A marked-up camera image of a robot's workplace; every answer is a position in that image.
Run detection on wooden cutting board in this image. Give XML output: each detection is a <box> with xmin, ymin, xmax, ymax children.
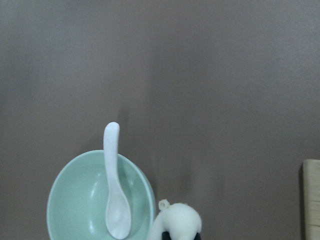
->
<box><xmin>303</xmin><ymin>159</ymin><xmax>320</xmax><ymax>240</ymax></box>

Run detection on light green bowl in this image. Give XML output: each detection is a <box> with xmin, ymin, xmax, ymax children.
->
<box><xmin>46</xmin><ymin>150</ymin><xmax>156</xmax><ymax>240</ymax></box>

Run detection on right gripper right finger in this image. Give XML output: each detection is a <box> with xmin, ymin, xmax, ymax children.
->
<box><xmin>193</xmin><ymin>233</ymin><xmax>202</xmax><ymax>240</ymax></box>

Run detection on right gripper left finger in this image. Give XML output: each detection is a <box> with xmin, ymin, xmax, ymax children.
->
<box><xmin>161</xmin><ymin>231</ymin><xmax>170</xmax><ymax>240</ymax></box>

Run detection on white ceramic spoon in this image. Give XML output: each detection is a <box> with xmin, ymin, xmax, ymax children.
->
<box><xmin>103</xmin><ymin>122</ymin><xmax>132</xmax><ymax>240</ymax></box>

